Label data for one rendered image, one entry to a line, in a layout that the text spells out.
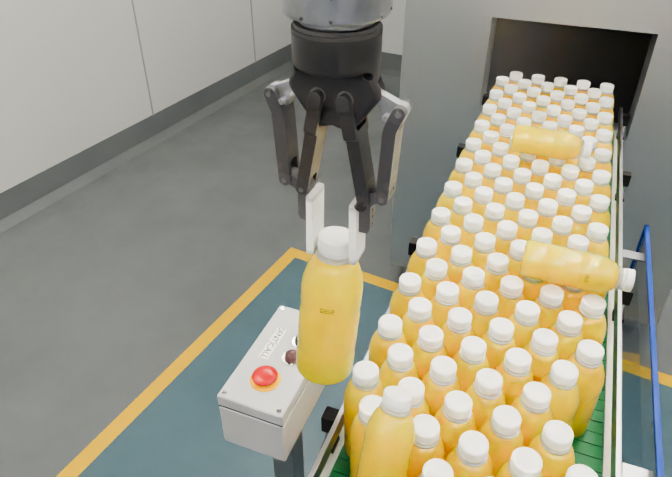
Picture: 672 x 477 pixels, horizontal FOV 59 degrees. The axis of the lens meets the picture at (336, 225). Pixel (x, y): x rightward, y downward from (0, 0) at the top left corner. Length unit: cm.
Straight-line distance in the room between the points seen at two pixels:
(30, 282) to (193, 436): 122
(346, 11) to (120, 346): 224
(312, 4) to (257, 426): 59
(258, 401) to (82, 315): 200
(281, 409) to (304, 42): 52
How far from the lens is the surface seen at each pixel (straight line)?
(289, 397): 86
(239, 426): 90
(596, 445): 114
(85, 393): 247
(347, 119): 52
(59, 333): 275
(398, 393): 82
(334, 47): 48
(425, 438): 85
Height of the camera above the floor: 176
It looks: 34 degrees down
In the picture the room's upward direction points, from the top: straight up
